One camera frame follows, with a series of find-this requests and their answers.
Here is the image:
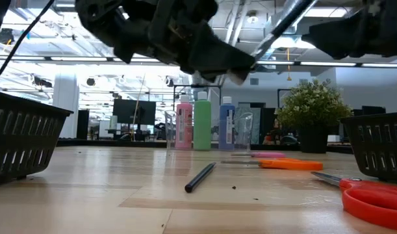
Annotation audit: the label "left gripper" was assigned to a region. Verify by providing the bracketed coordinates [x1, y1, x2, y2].
[75, 0, 256, 83]

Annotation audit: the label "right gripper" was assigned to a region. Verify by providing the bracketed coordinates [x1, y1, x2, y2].
[301, 0, 397, 60]

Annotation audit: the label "black paintbrush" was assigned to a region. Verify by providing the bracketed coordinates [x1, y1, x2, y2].
[184, 162, 217, 194]
[229, 0, 318, 86]

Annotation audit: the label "green paint bottle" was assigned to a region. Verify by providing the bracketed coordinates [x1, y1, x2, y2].
[193, 90, 212, 151]

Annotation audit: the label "blue paint bottle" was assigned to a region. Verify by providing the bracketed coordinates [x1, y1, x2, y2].
[218, 96, 237, 151]

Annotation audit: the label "pink paint bottle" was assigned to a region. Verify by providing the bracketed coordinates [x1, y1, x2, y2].
[175, 94, 194, 150]

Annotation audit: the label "pink scissors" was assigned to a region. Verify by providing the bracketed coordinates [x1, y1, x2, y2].
[230, 151, 287, 159]

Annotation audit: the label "orange scissors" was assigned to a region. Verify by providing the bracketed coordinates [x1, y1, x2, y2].
[220, 157, 324, 172]

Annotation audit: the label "yellow hanging pendant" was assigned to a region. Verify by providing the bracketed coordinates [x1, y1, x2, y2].
[285, 47, 292, 82]

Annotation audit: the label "white-flowered plant in black pot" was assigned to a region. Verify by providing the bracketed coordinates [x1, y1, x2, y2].
[274, 78, 353, 154]

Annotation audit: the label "clear plastic bin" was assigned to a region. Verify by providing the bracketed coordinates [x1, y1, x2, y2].
[164, 109, 255, 152]

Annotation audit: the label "black monitor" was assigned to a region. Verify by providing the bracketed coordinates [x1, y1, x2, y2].
[112, 98, 157, 126]

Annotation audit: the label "black slotted plastic basket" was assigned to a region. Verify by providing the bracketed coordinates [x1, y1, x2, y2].
[0, 90, 74, 187]
[339, 112, 397, 183]

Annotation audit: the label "black cabinet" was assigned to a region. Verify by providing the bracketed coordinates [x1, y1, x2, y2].
[76, 109, 90, 140]

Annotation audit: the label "red scissors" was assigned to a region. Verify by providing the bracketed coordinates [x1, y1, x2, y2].
[311, 171, 397, 233]

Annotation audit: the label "black background frame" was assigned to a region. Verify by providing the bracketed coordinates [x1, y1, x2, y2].
[172, 84, 223, 113]

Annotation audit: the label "black aluminium rig frame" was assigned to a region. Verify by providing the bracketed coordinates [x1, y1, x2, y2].
[57, 138, 355, 154]

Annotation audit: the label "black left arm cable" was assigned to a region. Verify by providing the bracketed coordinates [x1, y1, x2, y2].
[0, 0, 56, 86]

